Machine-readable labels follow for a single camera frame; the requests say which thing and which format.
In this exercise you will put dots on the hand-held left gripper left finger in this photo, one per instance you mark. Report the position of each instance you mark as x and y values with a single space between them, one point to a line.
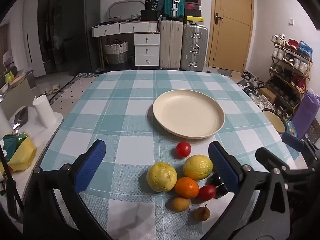
90 165

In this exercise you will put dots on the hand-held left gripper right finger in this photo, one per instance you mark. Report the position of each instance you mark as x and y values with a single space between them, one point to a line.
222 166

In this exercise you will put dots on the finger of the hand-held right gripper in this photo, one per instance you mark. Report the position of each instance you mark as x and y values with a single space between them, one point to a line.
292 140
267 156

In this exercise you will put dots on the yellow lemon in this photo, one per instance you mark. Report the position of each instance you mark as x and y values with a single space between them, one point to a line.
161 176
198 167

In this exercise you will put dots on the orange mandarin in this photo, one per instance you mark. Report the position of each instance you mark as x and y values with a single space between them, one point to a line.
186 187

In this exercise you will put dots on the brown longan with stem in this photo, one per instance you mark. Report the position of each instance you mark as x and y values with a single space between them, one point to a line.
202 214

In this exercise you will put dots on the cream round plate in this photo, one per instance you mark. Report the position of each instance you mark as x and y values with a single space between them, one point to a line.
187 112

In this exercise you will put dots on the blue tin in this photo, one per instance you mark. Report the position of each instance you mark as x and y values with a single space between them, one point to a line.
291 129

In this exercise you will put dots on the dark purple plum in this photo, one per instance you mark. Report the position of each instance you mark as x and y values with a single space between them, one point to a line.
222 191
215 180

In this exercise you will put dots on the enamel bowl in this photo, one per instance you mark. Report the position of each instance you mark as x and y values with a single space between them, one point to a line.
273 121

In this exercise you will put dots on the large red tomato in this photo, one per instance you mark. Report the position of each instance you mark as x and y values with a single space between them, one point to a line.
207 193

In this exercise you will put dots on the purple bag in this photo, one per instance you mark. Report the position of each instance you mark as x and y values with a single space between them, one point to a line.
307 110

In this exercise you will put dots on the small red tomato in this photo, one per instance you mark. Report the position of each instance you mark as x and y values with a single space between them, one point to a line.
183 149

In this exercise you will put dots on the cardboard box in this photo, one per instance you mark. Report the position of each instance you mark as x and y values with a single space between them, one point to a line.
267 94

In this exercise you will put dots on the shoe rack with shoes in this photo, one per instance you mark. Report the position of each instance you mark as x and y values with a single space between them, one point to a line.
292 80

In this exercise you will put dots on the yellow plastic bag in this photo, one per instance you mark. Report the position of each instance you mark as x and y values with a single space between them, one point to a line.
22 155

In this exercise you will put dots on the white paper towel roll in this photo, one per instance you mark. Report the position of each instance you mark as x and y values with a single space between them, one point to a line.
44 112

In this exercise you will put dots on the shoes on floor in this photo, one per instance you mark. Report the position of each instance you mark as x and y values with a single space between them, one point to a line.
250 82

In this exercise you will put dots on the green packet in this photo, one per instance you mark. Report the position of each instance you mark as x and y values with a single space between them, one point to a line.
11 143

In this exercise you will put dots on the black pole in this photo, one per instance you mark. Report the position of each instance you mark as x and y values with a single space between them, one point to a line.
10 185

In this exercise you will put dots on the pair of slippers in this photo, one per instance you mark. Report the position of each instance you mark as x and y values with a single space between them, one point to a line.
52 89

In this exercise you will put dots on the patterned rug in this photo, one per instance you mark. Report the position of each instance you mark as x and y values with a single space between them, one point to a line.
75 80

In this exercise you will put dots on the woven laundry basket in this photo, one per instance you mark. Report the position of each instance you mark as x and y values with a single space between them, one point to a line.
115 53

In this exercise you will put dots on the wooden door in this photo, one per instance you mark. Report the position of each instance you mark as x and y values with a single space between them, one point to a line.
232 35

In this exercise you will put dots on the white drawer cabinet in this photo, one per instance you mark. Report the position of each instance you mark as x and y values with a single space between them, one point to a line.
146 50

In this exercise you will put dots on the beige suitcase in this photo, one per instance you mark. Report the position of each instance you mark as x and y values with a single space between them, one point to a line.
171 45

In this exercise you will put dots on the silver suitcase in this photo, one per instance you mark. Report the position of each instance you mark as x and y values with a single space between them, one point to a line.
193 37

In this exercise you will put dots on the black refrigerator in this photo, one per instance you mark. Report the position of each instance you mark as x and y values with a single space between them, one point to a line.
80 30

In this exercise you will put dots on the dark glass cabinet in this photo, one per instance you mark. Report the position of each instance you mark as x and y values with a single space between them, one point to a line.
50 30

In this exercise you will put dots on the white dresser desk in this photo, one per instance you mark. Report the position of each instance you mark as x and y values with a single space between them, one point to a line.
130 27

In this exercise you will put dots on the yellow box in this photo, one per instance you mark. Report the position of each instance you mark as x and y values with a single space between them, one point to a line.
195 20

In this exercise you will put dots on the dark shoe box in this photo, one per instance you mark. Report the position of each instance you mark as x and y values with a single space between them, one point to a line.
192 6

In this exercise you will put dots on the black bag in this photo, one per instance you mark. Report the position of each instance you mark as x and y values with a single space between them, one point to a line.
151 5

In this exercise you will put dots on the white oval frame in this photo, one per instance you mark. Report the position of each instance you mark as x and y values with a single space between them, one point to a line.
111 8

